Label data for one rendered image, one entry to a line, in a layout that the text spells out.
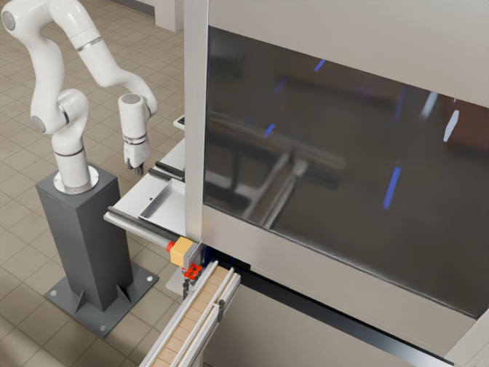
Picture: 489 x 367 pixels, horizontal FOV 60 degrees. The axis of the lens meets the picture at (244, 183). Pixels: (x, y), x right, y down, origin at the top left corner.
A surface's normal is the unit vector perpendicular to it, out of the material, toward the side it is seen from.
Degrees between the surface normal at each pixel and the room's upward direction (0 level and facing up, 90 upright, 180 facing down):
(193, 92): 90
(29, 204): 0
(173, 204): 0
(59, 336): 0
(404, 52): 90
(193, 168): 90
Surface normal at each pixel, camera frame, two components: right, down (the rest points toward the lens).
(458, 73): -0.43, 0.58
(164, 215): 0.09, -0.73
